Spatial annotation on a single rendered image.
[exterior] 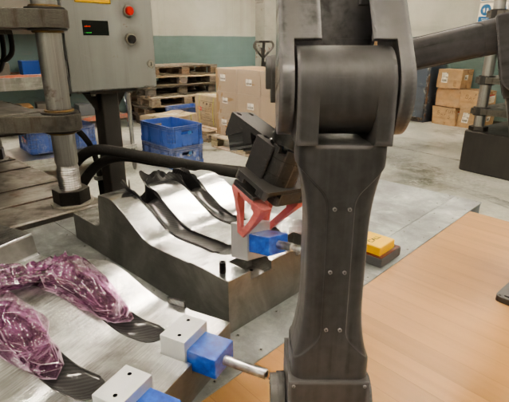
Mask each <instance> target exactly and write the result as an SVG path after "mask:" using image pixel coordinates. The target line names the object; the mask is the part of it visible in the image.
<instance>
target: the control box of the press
mask: <svg viewBox="0 0 509 402"><path fill-rule="evenodd" d="M57 4H58V5H59V6H61V7H64V8H65V9H66V10H68V15H69V29H68V31H64V33H61V38H62V45H63V50H64V57H65V67H66V74H67V80H68V86H69V96H70V97H71V93H77V94H82V93H83V95H84V96H85V97H86V99H87V100H88V101H89V102H90V104H91V105H92V106H93V107H94V108H95V116H96V122H97V135H98V142H99V144H107V145H112V146H117V147H123V140H122V132H121V124H120V109H119V104H120V102H121V100H122V98H123V96H124V94H125V92H128V93H132V91H136V89H141V88H151V87H156V66H155V54H154V42H153V31H152V8H151V0H57ZM77 134H78V135H79V137H80V138H82V139H83V141H84V142H85V143H86V144H87V146H91V145H93V143H92V141H91V140H90V139H89V138H88V137H87V136H86V134H85V133H84V132H83V131H82V130H80V131H79V132H77ZM94 179H95V180H96V181H97V182H98V187H99V192H100V195H102V194H105V193H109V192H112V191H118V190H121V189H124V186H123V184H122V183H121V181H122V179H123V180H124V181H125V182H126V183H127V180H126V172H125V164H124V161H121V162H115V163H112V164H109V165H107V166H105V167H103V168H102V170H100V171H99V172H97V175H95V176H94Z"/></svg>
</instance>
